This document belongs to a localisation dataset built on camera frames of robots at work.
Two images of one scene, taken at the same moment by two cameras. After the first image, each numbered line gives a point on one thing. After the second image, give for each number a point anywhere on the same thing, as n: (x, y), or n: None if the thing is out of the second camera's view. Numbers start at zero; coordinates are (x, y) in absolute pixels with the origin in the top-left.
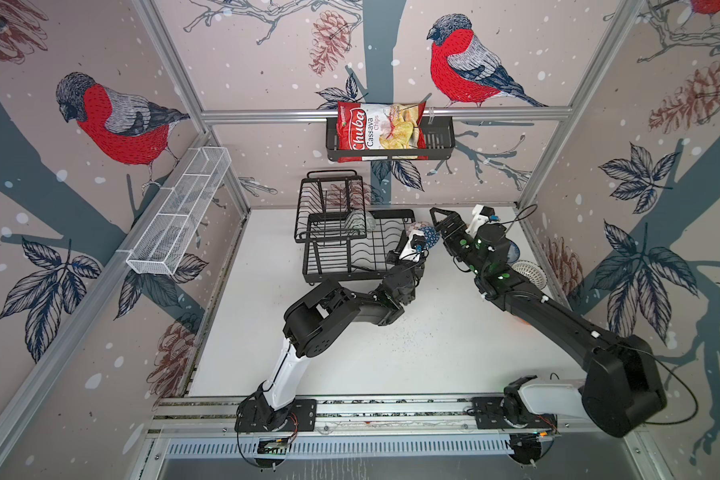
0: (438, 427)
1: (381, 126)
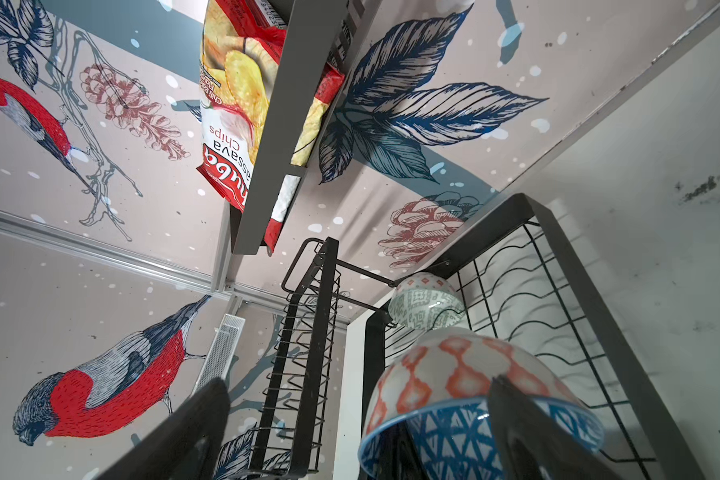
0: None
1: (242, 43)
